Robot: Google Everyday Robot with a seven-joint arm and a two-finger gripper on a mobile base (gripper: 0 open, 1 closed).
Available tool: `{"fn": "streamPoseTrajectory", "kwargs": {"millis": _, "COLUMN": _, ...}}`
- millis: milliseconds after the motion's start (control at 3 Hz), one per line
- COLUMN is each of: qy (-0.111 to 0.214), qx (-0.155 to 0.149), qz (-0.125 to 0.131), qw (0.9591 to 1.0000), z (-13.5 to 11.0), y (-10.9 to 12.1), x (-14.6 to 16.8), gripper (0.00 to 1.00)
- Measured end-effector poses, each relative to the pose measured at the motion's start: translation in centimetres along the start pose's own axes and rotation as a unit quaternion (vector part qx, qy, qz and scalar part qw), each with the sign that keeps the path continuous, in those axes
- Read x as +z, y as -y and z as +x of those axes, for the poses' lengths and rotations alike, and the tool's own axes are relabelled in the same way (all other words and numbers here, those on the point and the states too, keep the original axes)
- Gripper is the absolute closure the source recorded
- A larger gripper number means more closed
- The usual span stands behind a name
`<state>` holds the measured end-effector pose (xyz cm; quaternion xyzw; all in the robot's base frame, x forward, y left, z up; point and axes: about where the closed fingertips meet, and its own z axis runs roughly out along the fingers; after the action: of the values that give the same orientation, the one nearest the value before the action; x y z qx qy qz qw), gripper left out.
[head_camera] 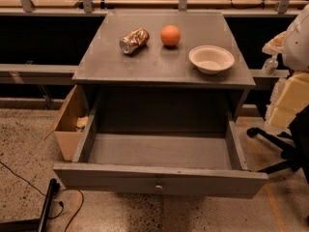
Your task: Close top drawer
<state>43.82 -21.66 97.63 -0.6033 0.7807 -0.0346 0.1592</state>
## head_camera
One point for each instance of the beige padded gripper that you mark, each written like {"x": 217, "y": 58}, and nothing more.
{"x": 296, "y": 47}

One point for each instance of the grey top drawer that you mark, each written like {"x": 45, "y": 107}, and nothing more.
{"x": 169, "y": 144}

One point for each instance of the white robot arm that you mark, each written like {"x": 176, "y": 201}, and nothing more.
{"x": 293, "y": 44}

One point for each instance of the grey drawer cabinet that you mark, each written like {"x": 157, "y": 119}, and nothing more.
{"x": 157, "y": 68}

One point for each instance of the clear sanitizer bottle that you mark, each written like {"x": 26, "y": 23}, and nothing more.
{"x": 270, "y": 65}

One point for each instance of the white paper bowl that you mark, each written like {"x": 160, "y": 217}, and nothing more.
{"x": 210, "y": 59}

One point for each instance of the black office chair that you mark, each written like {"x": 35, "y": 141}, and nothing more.
{"x": 294, "y": 146}

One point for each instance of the orange ball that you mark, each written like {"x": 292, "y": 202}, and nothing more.
{"x": 170, "y": 35}

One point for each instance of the crushed soda can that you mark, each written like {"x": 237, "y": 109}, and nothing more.
{"x": 133, "y": 40}

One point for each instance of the open cardboard box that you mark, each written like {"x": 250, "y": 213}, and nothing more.
{"x": 64, "y": 126}

